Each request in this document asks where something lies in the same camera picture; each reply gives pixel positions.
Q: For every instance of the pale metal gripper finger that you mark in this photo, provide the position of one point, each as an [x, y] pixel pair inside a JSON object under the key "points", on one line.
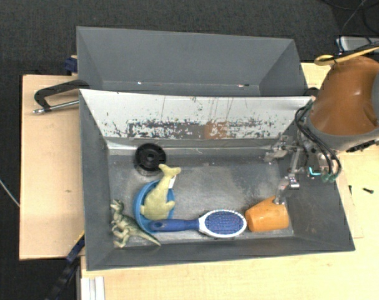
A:
{"points": [[279, 152], [283, 189]]}

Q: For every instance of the orange cup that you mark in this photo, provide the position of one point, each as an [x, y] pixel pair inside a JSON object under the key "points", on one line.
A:
{"points": [[265, 219]]}

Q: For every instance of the small black screw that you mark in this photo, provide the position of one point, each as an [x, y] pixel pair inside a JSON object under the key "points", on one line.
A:
{"points": [[368, 191]]}

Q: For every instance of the blue and white hairbrush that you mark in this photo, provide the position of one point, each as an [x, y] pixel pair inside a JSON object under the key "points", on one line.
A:
{"points": [[223, 223]]}

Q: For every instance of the grey metal bin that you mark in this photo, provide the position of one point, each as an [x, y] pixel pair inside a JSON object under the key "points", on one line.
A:
{"points": [[208, 180]]}

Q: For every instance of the yellow plush whale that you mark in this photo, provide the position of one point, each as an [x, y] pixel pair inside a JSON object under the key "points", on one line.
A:
{"points": [[158, 195]]}

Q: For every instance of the black round spool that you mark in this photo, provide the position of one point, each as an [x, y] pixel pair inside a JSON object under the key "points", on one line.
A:
{"points": [[144, 159]]}

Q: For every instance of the blue plastic bowl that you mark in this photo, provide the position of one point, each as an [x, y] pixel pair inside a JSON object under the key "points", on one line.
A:
{"points": [[138, 205]]}

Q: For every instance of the green toy dinosaur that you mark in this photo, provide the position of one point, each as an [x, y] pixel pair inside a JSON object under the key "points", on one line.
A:
{"points": [[123, 223]]}

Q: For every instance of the pale brown flat board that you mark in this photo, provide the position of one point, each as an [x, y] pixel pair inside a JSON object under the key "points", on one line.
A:
{"points": [[48, 167]]}

